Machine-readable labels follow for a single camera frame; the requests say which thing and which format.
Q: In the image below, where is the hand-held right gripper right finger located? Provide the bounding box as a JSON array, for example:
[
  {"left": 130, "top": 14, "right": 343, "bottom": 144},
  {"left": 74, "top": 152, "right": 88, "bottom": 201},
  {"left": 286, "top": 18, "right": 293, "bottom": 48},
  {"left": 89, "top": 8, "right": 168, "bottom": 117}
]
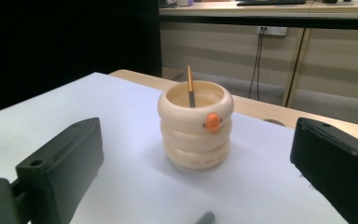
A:
[{"left": 290, "top": 117, "right": 358, "bottom": 224}]

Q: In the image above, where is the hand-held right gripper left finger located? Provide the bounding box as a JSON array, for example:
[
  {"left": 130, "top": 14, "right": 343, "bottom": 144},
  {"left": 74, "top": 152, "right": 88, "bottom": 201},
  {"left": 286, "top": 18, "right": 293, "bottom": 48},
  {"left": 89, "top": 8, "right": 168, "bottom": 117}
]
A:
[{"left": 15, "top": 117, "right": 104, "bottom": 224}]

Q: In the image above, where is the cream ringed brush holder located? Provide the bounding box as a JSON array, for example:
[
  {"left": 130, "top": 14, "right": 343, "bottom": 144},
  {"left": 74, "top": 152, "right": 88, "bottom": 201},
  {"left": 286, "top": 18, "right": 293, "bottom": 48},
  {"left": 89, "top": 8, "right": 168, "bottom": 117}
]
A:
[{"left": 157, "top": 79, "right": 235, "bottom": 171}]

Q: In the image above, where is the black makeup brush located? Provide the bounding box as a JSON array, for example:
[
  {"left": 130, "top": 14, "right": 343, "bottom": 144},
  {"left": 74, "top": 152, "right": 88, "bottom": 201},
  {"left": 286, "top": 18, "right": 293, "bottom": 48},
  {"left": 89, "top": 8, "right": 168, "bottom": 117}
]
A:
[{"left": 195, "top": 211, "right": 216, "bottom": 224}]

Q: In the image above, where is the thin gold-banded brush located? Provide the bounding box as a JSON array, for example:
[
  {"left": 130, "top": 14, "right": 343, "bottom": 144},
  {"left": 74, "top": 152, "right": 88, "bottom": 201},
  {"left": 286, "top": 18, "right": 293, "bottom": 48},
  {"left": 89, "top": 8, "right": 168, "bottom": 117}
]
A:
[{"left": 186, "top": 64, "right": 197, "bottom": 109}]

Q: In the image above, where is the white table mat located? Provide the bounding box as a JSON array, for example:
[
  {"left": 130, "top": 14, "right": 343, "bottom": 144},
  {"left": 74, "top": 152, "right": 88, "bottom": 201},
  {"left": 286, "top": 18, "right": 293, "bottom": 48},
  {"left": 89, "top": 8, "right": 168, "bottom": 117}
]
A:
[{"left": 0, "top": 72, "right": 351, "bottom": 224}]

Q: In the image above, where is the black curtain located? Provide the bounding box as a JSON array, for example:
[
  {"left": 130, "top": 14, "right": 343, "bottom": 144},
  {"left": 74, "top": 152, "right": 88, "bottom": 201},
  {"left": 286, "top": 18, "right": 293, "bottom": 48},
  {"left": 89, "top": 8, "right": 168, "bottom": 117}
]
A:
[{"left": 0, "top": 0, "right": 163, "bottom": 118}]

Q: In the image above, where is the long wooden desk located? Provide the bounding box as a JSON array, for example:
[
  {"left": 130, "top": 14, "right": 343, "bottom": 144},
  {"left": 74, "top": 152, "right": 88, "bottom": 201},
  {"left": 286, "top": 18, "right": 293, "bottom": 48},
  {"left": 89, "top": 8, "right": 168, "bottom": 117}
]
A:
[{"left": 158, "top": 0, "right": 358, "bottom": 108}]

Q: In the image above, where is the black keyboard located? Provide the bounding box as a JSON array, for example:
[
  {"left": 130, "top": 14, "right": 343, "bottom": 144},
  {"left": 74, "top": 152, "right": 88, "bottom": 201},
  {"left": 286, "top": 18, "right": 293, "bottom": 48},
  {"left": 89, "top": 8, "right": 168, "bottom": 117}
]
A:
[{"left": 236, "top": 0, "right": 307, "bottom": 7}]

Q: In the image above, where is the black wall cable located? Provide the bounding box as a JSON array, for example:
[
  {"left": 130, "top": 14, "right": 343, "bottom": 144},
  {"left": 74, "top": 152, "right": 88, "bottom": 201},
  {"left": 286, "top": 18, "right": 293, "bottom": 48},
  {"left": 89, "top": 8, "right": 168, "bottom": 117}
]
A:
[
  {"left": 255, "top": 28, "right": 267, "bottom": 101},
  {"left": 248, "top": 28, "right": 263, "bottom": 99}
]

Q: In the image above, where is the white wall socket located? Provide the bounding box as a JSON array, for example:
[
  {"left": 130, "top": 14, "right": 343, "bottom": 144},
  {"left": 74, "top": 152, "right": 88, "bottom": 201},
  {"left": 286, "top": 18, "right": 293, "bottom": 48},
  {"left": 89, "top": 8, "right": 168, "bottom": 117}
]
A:
[{"left": 256, "top": 25, "right": 288, "bottom": 36}]

